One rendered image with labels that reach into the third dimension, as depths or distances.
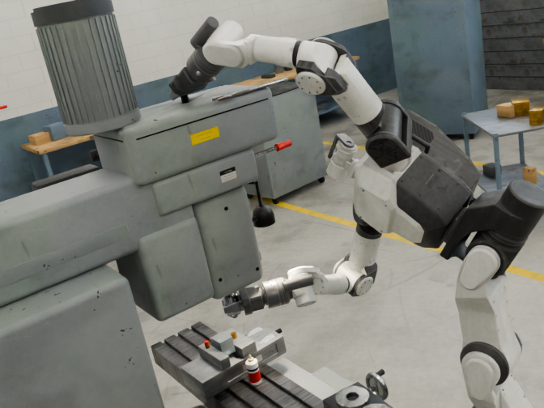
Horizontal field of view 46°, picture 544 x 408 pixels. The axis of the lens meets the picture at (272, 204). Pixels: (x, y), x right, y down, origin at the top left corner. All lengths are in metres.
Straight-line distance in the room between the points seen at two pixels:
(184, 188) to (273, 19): 8.36
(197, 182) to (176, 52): 7.43
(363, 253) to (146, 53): 7.05
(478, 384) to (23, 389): 1.23
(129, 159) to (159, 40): 7.40
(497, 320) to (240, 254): 0.76
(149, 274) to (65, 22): 0.67
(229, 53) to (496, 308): 1.02
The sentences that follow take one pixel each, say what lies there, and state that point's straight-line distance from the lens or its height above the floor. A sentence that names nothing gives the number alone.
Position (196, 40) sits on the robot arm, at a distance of 1.72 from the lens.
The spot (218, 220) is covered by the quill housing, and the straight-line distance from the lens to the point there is 1.85.
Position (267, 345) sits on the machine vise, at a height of 0.98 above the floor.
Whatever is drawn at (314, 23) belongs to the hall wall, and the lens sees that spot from 10.50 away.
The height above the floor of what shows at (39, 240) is 1.69.
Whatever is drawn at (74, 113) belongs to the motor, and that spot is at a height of 1.95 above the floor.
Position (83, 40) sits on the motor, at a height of 2.12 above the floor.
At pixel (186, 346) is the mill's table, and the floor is 0.91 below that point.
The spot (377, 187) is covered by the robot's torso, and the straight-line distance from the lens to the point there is 1.80.
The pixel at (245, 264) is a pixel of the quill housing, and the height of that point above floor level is 1.39.
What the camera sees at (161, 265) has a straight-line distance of 1.77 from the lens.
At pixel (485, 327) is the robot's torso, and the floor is 1.14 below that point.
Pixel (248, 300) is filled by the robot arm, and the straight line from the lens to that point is 2.02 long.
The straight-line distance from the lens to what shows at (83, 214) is 1.67.
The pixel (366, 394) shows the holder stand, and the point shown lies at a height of 1.11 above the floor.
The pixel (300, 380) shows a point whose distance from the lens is 2.36.
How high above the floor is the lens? 2.17
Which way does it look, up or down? 19 degrees down
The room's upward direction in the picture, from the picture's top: 11 degrees counter-clockwise
